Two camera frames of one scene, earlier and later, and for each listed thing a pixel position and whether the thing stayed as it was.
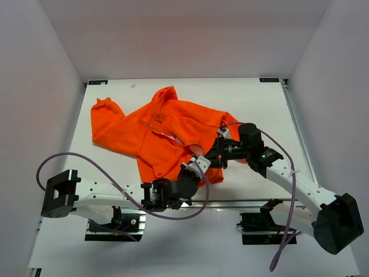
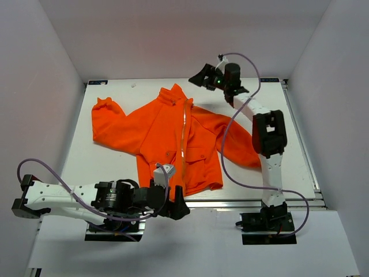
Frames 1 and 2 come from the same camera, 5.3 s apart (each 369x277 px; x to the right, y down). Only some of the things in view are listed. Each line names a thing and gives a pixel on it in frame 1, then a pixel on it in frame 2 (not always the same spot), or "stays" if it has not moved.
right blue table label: x=269 y=79 stays
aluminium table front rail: x=240 y=204 stays
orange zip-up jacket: x=166 y=133 stays
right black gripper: x=217 y=154 → x=199 y=79
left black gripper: x=183 y=169 → x=177 y=209
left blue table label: x=98 y=82 stays
